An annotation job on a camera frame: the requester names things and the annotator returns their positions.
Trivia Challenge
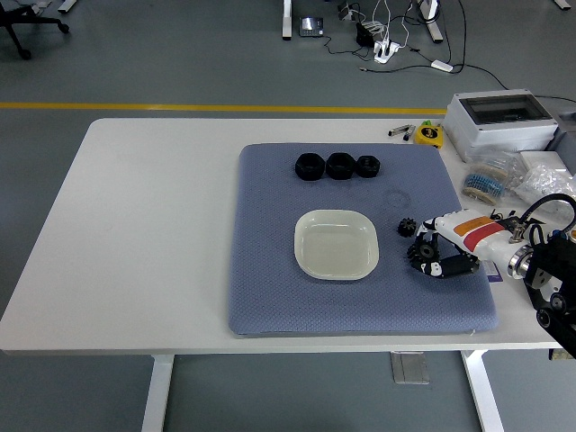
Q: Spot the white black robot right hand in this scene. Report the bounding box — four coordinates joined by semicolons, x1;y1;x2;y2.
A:
407;210;518;278

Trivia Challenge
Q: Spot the large black gear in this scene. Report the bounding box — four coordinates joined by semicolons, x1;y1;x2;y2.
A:
407;236;440;272

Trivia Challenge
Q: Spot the white push-button control box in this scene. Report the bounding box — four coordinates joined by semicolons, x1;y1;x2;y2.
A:
546;224;576;242

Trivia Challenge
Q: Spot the small black hex nut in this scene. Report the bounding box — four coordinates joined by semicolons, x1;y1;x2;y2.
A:
355;155;383;179

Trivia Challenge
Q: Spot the grey metal box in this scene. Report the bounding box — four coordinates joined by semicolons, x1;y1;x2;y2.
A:
546;109;576;154

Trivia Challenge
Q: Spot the large black hex nut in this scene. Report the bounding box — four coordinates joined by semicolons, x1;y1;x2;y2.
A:
325;151;356;181
294;152;325;182

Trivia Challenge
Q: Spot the clear bag of blue resistors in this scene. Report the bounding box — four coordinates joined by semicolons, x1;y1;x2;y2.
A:
461;150;526;206

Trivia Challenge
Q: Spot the white purple label card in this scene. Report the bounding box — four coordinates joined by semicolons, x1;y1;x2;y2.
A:
483;260;504;284

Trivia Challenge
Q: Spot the yellow tape measure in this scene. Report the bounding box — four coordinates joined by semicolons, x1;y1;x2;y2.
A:
413;120;446;149

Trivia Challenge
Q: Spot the white square plate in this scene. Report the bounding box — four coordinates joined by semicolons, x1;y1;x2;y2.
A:
293;209;380;283

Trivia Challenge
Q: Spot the grey metal floor plate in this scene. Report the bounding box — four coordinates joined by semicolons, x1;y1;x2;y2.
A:
390;351;430;385

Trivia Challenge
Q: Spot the white table leg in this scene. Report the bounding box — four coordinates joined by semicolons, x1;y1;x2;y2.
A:
141;354;176;432
461;349;505;432

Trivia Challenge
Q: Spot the white power strip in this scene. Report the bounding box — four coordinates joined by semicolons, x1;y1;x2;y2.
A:
373;40;403;64

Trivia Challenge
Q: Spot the blue-grey padded mat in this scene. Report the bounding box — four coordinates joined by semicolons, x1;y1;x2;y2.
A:
227;142;500;338

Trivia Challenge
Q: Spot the black power adapter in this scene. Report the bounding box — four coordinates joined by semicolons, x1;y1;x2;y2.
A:
355;22;377;47

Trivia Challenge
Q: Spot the black desk phone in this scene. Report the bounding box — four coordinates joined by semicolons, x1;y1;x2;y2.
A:
299;16;326;38

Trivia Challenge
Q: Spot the black office chair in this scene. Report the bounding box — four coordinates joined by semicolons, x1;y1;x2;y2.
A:
0;0;71;61

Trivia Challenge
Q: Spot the grey electrical enclosure box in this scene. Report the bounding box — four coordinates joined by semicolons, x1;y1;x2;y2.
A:
445;88;560;163

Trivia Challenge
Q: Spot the thin black cable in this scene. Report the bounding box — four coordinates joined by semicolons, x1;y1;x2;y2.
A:
452;62;512;91

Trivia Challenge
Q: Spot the long black floor cable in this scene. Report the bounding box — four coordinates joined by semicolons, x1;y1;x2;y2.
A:
358;0;467;76

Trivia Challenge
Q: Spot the black phone cable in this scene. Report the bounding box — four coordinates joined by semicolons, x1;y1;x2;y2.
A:
321;34;377;59

